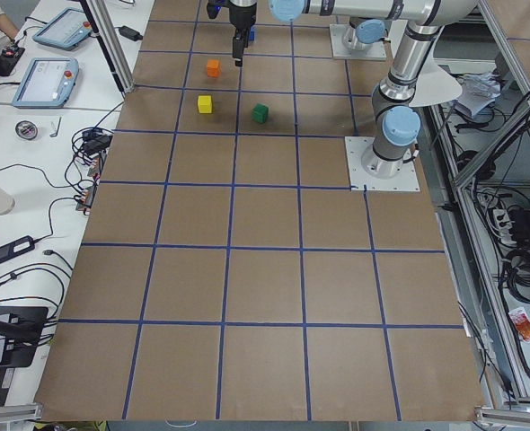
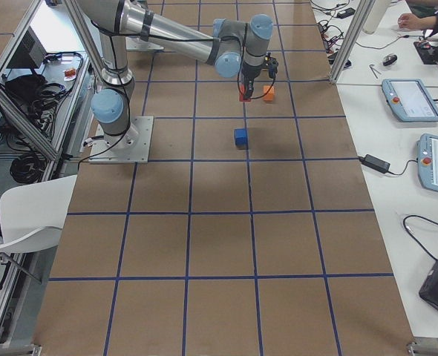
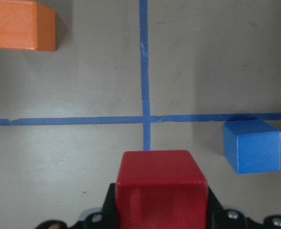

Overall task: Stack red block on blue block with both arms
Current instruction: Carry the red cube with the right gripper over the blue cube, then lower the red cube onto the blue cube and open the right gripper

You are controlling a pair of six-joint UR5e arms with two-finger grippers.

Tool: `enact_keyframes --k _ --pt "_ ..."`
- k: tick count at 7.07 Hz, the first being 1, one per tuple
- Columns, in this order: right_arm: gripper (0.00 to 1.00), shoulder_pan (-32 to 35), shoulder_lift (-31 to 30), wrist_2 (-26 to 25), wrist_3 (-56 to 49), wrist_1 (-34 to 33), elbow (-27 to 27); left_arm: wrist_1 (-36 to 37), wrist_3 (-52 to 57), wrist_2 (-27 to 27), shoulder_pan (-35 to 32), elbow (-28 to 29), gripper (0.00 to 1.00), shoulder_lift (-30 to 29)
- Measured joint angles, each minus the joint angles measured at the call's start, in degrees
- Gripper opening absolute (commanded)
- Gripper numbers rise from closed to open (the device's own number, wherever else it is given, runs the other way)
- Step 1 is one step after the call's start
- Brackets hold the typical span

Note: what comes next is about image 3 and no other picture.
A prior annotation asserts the red wooden block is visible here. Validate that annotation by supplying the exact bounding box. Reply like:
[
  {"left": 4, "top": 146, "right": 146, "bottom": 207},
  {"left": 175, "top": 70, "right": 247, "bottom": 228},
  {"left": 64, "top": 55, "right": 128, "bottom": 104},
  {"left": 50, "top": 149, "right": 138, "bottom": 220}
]
[{"left": 115, "top": 150, "right": 208, "bottom": 229}]

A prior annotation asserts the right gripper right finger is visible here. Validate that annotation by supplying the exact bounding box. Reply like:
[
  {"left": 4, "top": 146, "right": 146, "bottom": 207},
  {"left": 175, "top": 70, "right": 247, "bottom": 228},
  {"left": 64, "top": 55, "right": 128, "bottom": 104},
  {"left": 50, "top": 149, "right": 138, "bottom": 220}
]
[{"left": 206, "top": 188, "right": 281, "bottom": 229}]

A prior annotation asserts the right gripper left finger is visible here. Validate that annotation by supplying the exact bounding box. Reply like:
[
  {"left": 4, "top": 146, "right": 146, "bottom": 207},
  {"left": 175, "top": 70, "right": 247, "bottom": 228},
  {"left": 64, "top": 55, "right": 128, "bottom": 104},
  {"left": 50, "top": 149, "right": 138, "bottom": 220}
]
[{"left": 35, "top": 183, "right": 119, "bottom": 229}]

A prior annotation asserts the brown paper table mat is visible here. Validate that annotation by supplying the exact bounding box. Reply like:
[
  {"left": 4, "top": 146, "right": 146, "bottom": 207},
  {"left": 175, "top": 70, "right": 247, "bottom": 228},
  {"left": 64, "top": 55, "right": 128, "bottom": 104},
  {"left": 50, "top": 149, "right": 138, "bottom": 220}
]
[{"left": 0, "top": 0, "right": 281, "bottom": 229}]

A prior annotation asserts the blue wooden block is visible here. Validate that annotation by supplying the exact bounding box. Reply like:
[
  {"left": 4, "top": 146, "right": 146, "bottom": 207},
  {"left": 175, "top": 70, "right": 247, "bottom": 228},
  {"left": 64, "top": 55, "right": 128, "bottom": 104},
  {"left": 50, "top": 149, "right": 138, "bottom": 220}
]
[{"left": 223, "top": 120, "right": 281, "bottom": 174}]

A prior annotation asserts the orange wooden block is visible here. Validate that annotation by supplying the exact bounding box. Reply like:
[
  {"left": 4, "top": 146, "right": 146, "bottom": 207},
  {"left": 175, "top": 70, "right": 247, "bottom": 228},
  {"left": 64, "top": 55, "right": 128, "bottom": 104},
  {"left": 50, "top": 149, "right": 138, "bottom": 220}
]
[{"left": 0, "top": 0, "right": 56, "bottom": 52}]

